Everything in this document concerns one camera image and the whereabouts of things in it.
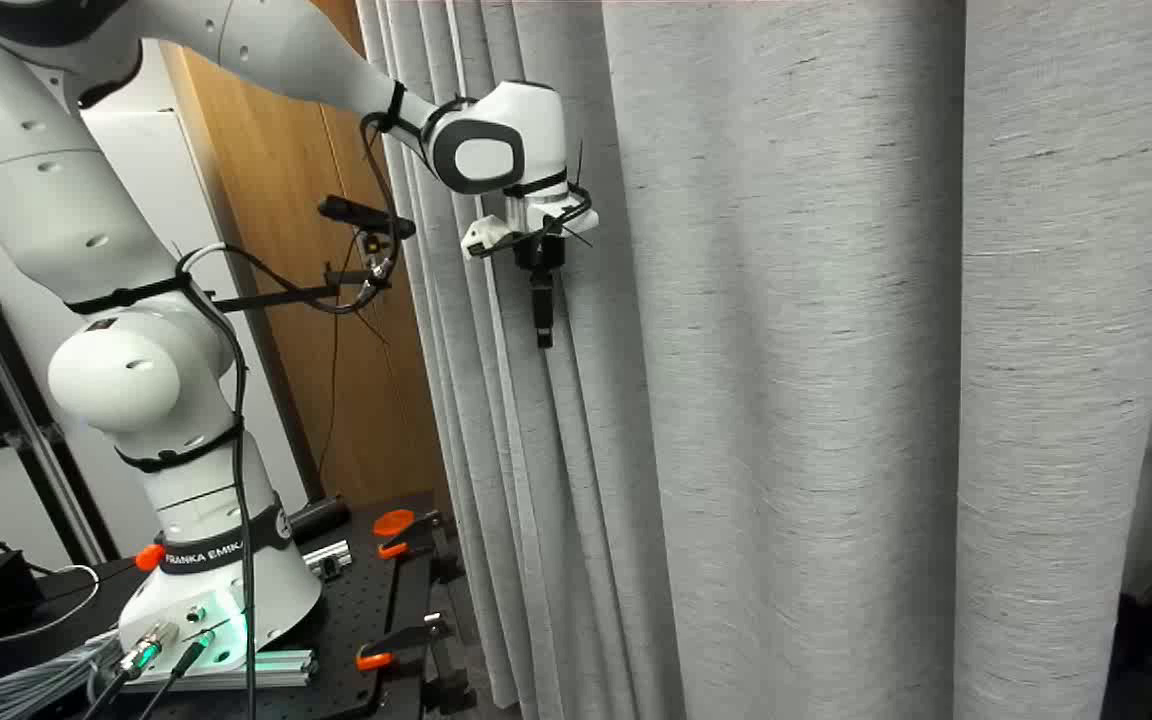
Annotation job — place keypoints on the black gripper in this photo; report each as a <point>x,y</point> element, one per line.
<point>540,261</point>

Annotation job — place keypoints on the grey fabric curtain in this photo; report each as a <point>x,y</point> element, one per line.
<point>800,403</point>

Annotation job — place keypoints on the black cylinder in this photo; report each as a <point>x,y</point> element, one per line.
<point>318,518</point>

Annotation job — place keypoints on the brown wooden door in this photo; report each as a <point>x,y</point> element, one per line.
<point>338,426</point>

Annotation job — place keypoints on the green-tipped connector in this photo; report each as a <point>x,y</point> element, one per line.
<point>195,655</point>
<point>142,655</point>

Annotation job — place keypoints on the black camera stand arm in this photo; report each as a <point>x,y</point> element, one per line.
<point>299,294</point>

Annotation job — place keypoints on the orange knob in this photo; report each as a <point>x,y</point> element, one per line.
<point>151,556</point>

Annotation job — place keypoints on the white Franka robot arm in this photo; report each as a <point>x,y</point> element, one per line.
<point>19,175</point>

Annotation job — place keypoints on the silver frame post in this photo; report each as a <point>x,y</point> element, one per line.
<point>19,403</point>

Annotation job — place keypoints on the black bar camera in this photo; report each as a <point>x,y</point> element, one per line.
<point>363,215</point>

